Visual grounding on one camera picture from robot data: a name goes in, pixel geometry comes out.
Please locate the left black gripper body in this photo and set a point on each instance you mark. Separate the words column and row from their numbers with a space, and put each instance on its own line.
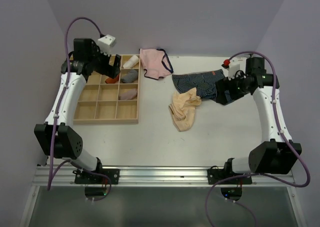
column 101, row 64

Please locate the orange rolled underwear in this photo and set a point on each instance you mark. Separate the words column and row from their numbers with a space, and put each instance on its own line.
column 110, row 80

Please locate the grey rolled underwear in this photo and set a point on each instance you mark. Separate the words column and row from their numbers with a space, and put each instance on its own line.
column 130, row 77

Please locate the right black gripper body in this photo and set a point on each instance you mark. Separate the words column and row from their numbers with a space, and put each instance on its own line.
column 237, row 87

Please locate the pink underwear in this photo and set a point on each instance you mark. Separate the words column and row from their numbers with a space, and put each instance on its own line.
column 156, row 63

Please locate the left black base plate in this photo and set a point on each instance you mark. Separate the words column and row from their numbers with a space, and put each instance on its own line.
column 111, row 175

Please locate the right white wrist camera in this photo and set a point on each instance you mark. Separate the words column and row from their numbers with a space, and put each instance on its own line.
column 233, row 68

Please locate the blue striped boxer shorts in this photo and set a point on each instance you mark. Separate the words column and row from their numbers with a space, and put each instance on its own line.
column 204, row 82

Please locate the white rolled underwear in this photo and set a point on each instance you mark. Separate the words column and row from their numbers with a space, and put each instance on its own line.
column 129, row 61

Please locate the wooden compartment tray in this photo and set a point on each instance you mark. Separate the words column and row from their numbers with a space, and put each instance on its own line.
column 99, row 102

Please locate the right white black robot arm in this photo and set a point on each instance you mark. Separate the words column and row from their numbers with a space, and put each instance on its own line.
column 277, row 152

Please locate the beige underwear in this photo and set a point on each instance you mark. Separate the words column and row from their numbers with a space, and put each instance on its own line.
column 183, row 109

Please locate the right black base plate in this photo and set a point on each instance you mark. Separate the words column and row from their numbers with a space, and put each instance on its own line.
column 215, row 175

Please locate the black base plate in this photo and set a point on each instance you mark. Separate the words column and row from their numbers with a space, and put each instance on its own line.
column 215, row 175
column 111, row 175

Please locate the mauve rolled underwear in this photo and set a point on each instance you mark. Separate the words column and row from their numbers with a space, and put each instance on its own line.
column 128, row 95

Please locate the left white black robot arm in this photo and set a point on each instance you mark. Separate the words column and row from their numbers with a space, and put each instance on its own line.
column 56, row 135

